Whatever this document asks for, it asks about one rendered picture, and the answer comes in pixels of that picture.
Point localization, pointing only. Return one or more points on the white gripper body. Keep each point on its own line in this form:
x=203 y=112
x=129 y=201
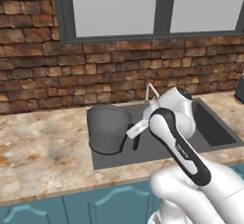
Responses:
x=137 y=129

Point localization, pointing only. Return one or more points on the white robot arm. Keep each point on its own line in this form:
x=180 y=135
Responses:
x=178 y=145

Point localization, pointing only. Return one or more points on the dark grey sink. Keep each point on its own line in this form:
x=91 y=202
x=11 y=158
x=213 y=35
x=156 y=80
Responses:
x=149 y=151

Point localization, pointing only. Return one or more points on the silver sink faucet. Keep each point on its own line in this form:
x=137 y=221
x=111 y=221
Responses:
x=150 y=91

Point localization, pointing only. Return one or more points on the teal cupboard door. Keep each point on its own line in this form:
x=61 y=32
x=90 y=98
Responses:
x=31 y=212
x=239 y=169
x=111 y=204

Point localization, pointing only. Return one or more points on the dark appliance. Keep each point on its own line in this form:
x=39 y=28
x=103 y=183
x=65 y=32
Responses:
x=240 y=89

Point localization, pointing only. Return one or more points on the grey framed window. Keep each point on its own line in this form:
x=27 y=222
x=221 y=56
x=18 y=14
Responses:
x=114 y=8

